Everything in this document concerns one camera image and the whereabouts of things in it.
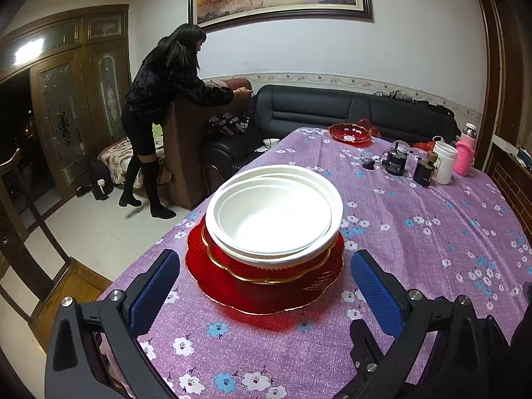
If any red plate with sticker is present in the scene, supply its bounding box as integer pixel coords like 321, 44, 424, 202
200, 224, 343, 285

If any large white foam bowl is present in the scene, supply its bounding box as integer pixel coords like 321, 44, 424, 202
205, 165, 343, 259

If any wooden chair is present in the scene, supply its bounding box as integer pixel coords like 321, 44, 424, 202
1, 149, 72, 325

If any white plastic jar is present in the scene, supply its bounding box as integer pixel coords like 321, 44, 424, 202
433, 141, 458, 185

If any dark jar with cork lid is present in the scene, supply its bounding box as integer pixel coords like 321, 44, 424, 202
413, 150, 437, 188

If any wooden side counter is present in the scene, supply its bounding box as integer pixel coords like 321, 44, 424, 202
486, 135, 532, 240

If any pink knit sleeve bottle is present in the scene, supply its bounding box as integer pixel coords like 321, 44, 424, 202
454, 123, 477, 176

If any black round jar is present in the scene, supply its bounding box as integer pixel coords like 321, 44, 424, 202
380, 141, 411, 177

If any small black charger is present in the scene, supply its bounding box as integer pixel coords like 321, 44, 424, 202
362, 160, 375, 170

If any brown armchair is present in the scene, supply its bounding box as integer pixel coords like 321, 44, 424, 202
163, 92, 252, 210

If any wooden glass door cabinet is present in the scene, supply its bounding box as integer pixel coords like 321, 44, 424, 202
1, 5, 131, 200

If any black leather sofa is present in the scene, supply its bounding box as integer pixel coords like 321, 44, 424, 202
202, 85, 460, 178

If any woman in black clothes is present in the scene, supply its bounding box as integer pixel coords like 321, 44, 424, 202
119, 24, 252, 220

